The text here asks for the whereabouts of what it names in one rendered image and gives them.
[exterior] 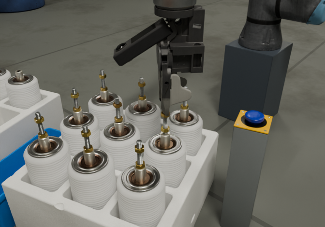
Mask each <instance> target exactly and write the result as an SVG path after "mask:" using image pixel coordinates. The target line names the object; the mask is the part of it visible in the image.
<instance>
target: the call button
mask: <svg viewBox="0 0 325 227"><path fill-rule="evenodd" d="M264 117H265V116H264V115H263V114H262V113H261V112H259V111H255V110H251V111H247V112H245V119H246V121H247V122H248V123H250V124H253V125H258V124H260V123H261V122H263V121H264Z"/></svg>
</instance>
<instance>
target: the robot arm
mask: <svg viewBox="0 0 325 227"><path fill-rule="evenodd" d="M153 3H154V4H155V6H154V14H155V15H156V16H159V17H162V18H161V19H159V20H158V21H156V22H155V23H153V24H152V25H150V26H149V27H147V28H146V29H144V30H143V31H141V32H139V33H138V34H136V35H135V36H133V37H132V38H130V39H129V40H127V41H126V42H124V43H121V44H119V45H118V46H117V48H115V49H114V54H113V59H114V60H115V62H116V63H117V64H118V65H119V66H123V65H124V64H126V63H128V62H130V61H132V60H133V59H134V58H135V57H137V56H138V55H140V54H141V53H143V52H145V51H146V50H148V49H149V48H151V47H152V46H154V45H155V44H156V55H157V64H158V80H159V100H160V101H161V109H162V111H163V113H164V114H165V116H169V109H170V106H172V105H174V104H178V103H181V102H185V101H188V100H189V99H190V98H191V97H192V93H191V91H190V90H188V89H186V88H184V86H186V84H187V80H186V78H183V77H181V76H179V75H178V74H177V72H181V73H188V72H190V73H203V66H204V52H205V46H204V44H203V35H204V21H205V9H203V8H202V6H201V5H195V4H196V0H153ZM163 18H166V20H164V19H163ZM176 19H179V20H178V21H175V20H176ZM281 19H286V20H291V21H296V22H301V23H306V24H307V25H308V24H312V25H320V24H322V23H323V22H325V0H249V5H248V12H247V19H246V23H245V25H244V27H243V29H242V32H241V34H240V36H239V40H238V43H239V44H240V45H241V46H243V47H245V48H248V49H251V50H257V51H273V50H277V49H280V48H281V45H282V34H281ZM166 21H167V22H168V23H166ZM168 25H169V26H170V27H169V26H168Z"/></svg>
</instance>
